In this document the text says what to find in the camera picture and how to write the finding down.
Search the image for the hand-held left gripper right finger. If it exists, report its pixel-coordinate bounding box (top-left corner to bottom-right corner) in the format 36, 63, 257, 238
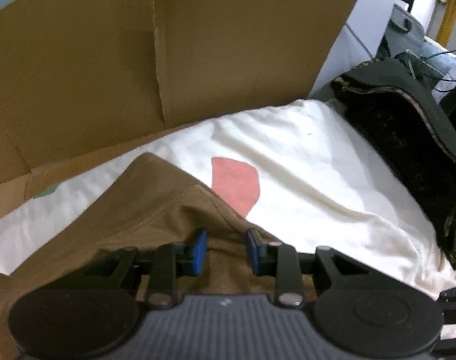
245, 228, 373, 308

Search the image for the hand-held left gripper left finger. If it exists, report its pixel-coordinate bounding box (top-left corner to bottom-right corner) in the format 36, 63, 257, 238
81, 228, 208, 307

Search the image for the brown printed t-shirt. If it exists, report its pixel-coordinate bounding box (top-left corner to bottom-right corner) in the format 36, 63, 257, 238
0, 152, 319, 360

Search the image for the folded black clothes stack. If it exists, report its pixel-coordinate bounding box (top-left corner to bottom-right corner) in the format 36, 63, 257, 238
331, 58, 456, 271

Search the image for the white bear print blanket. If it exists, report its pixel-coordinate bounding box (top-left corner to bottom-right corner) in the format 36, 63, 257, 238
0, 98, 456, 346

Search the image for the large flattened cardboard box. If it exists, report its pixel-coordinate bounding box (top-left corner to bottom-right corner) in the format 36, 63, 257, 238
0, 0, 363, 207

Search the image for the dark grey bag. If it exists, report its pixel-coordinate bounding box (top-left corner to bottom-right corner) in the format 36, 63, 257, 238
378, 4, 439, 61

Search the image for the wooden table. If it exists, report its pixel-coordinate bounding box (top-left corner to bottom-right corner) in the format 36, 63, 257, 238
397, 0, 456, 46

